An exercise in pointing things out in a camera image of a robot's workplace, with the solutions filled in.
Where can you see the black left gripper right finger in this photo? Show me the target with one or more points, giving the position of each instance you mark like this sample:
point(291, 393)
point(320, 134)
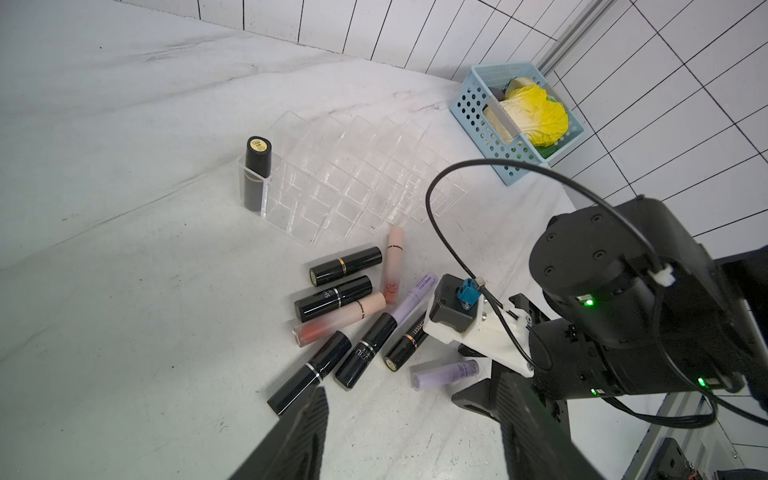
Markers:
point(535, 445)

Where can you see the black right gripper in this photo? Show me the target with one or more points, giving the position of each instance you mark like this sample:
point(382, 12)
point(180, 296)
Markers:
point(573, 359)

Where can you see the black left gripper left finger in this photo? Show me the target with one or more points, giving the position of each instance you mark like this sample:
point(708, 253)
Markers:
point(294, 448)

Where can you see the lilac lip gloss tube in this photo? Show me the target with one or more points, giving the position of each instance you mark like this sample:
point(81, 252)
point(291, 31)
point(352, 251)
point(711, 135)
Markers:
point(444, 375)

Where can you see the black gold-band lipstick Lessxcoco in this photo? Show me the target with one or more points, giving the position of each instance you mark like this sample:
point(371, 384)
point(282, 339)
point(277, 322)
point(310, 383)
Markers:
point(405, 347)

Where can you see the black gold-band lipstick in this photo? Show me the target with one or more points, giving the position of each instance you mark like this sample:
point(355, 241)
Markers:
point(341, 267)
point(257, 169)

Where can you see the clear acrylic lipstick organizer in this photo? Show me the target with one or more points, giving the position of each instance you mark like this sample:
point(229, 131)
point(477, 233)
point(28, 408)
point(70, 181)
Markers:
point(331, 178)

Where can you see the black silver-band lipstick left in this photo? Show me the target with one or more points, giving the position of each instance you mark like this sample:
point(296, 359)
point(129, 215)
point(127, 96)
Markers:
point(312, 373)

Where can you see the black silver-band lipstick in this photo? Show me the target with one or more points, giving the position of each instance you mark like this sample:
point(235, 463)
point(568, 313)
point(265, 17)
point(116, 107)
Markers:
point(312, 373)
point(332, 298)

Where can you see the black silver-band lipstick Shuzili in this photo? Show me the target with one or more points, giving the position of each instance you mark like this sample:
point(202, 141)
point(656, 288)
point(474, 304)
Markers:
point(362, 354)

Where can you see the pink frosted lip gloss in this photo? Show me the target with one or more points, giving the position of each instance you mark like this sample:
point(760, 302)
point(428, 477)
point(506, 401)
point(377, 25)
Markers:
point(327, 324)

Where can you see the black silver-band lipstick upper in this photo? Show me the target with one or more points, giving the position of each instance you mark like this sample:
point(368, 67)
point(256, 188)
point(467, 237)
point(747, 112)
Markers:
point(332, 298)

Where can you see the lilac tube black cap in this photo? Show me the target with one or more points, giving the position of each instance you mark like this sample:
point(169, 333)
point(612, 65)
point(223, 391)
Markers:
point(414, 297)

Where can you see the black gold-band lipstick top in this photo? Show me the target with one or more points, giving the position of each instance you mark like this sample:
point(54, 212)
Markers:
point(341, 267)

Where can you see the pink upright lip gloss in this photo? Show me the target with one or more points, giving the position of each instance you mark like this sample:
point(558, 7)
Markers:
point(392, 266)

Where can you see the yellow toy cabbage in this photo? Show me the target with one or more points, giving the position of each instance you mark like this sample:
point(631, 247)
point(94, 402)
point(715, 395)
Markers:
point(541, 119)

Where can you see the light blue perforated basket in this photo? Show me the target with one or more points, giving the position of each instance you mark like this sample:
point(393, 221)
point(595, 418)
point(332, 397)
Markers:
point(492, 131)

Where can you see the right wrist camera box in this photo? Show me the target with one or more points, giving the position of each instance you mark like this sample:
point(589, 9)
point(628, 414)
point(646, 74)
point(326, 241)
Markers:
point(462, 312)

